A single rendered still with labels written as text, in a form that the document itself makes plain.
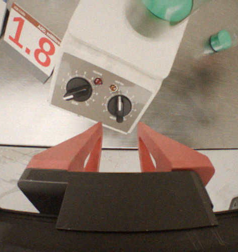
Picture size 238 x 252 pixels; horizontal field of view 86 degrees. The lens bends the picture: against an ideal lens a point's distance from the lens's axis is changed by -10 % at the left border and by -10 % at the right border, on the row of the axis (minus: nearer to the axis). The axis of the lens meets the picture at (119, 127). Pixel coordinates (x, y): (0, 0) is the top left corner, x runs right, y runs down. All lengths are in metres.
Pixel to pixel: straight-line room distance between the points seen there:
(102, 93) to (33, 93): 0.11
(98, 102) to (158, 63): 0.09
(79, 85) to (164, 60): 0.10
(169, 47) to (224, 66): 0.22
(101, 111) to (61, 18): 0.16
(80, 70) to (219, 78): 0.29
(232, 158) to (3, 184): 0.49
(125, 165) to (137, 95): 0.13
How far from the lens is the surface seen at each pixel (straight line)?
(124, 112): 0.19
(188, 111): 0.31
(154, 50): 0.18
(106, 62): 0.18
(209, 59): 0.36
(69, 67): 0.18
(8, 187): 0.30
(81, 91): 0.17
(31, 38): 0.24
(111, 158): 0.26
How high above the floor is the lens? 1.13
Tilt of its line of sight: 74 degrees down
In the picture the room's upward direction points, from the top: 121 degrees clockwise
